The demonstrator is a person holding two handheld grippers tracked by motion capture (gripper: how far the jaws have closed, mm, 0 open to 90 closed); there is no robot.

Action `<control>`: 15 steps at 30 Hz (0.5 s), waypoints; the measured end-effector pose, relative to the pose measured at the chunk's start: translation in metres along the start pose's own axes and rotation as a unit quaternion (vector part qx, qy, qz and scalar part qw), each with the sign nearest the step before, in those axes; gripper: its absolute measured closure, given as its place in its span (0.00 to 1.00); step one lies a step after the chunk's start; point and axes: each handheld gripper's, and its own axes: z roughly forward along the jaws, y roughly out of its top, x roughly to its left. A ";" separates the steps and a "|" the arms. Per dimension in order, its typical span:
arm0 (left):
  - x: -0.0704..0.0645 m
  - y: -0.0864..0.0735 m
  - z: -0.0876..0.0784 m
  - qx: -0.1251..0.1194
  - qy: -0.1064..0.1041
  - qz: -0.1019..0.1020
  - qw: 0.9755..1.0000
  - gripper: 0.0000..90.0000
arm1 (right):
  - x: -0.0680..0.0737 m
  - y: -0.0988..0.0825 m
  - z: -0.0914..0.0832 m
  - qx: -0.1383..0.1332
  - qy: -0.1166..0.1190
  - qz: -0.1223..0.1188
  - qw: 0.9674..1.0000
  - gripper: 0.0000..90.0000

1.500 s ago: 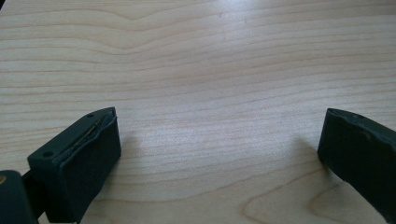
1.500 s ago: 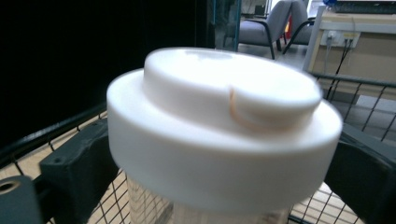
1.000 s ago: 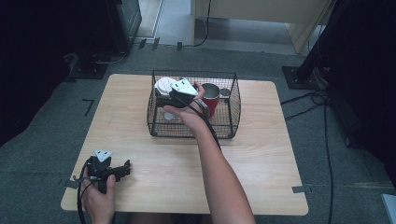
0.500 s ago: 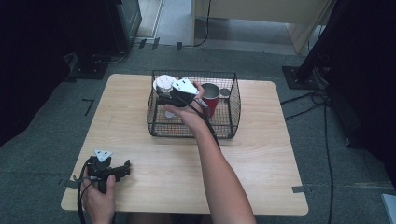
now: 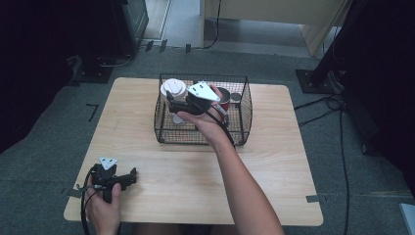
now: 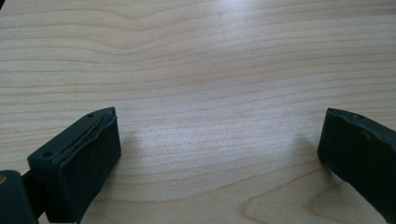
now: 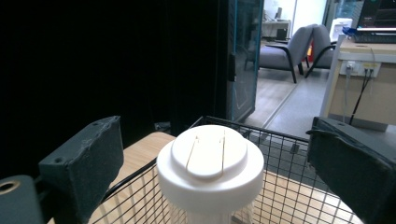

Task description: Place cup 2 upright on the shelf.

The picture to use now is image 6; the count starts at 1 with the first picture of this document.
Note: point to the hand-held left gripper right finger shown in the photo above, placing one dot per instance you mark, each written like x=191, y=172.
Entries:
x=361, y=155

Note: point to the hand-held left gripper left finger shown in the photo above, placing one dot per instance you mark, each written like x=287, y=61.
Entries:
x=81, y=161

